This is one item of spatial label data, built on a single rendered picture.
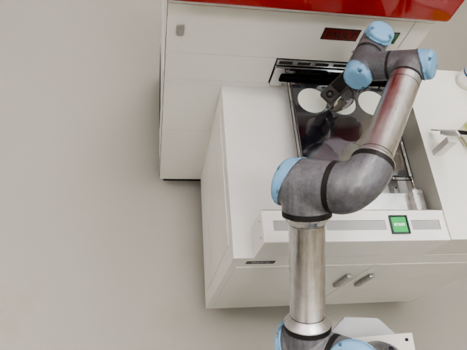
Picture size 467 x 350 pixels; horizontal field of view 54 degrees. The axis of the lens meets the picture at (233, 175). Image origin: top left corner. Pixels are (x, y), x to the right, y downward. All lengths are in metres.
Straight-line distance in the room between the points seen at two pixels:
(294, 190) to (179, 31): 0.65
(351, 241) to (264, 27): 0.68
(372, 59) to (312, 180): 0.40
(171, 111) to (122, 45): 1.14
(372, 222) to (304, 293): 0.36
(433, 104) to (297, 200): 0.81
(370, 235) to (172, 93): 0.83
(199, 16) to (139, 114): 1.22
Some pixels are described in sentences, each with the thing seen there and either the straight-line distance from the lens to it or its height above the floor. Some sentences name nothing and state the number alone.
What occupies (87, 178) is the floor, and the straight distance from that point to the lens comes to 2.36.
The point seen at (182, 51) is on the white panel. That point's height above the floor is 0.98.
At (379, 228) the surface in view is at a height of 0.96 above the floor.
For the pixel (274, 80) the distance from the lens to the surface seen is 1.63.
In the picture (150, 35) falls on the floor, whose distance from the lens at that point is 2.90.
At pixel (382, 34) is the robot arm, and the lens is 1.32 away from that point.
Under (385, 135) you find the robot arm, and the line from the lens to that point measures 1.05.
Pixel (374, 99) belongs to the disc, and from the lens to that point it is 1.69.
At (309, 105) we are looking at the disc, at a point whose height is 0.90.
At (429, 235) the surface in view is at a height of 0.96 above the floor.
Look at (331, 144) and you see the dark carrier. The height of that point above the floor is 0.90.
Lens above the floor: 2.10
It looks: 61 degrees down
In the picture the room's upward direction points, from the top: 20 degrees clockwise
